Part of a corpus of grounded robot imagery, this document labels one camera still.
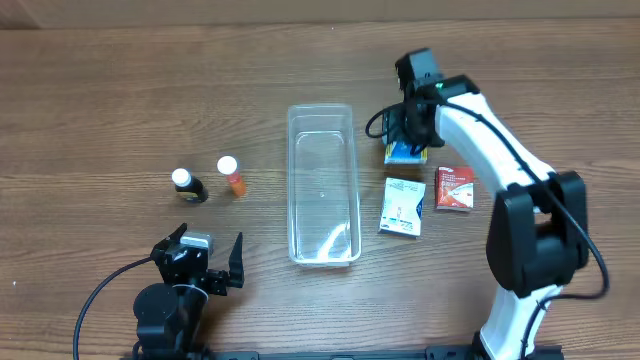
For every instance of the dark syrup bottle white cap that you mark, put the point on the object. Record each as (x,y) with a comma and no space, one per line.
(190,188)

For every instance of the blue yellow VapoDrops box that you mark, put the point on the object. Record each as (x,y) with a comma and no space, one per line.
(399,153)

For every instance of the red white medicine box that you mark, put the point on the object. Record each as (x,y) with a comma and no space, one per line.
(454,188)

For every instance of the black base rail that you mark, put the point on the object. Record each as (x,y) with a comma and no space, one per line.
(446,352)

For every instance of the white blue medicine box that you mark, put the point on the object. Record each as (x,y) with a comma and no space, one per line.
(402,207)

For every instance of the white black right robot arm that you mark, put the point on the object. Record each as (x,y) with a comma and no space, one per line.
(535,241)

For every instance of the clear plastic container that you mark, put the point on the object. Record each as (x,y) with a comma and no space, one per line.
(323,210)

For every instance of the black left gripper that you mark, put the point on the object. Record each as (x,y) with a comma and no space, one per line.
(201,265)

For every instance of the orange tablet tube white cap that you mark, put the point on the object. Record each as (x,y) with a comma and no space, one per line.
(228,166)

